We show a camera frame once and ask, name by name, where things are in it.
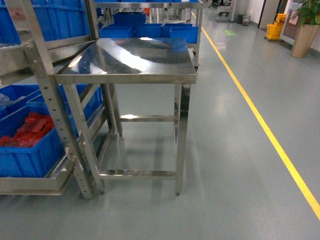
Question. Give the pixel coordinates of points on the blue bin with red parts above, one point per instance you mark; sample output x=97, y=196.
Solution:
x=28, y=162

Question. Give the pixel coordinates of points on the small stainless steel table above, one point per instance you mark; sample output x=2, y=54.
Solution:
x=152, y=80

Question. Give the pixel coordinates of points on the red bubble wrap parts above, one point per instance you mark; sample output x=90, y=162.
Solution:
x=34, y=128

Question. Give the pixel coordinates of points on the steel shelving rack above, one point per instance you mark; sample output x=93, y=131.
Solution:
x=76, y=117

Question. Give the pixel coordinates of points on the yellow mop bucket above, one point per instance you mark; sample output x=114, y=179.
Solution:
x=274, y=30

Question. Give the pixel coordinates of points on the gold planter pot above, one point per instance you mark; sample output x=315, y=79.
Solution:
x=304, y=38

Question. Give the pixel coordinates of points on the green potted plant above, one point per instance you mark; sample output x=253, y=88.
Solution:
x=308, y=13

